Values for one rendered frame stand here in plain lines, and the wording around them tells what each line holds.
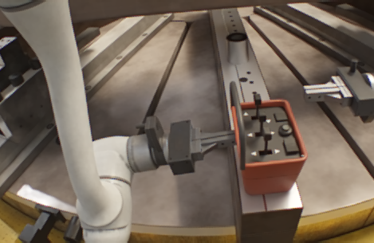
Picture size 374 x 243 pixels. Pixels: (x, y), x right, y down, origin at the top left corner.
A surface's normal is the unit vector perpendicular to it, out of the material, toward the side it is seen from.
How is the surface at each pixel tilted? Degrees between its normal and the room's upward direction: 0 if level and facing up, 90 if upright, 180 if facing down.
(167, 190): 0
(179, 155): 7
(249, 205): 0
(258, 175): 97
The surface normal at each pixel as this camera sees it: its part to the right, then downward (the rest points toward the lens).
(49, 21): 0.61, 0.73
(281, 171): 0.00, 0.74
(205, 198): -0.13, -0.75
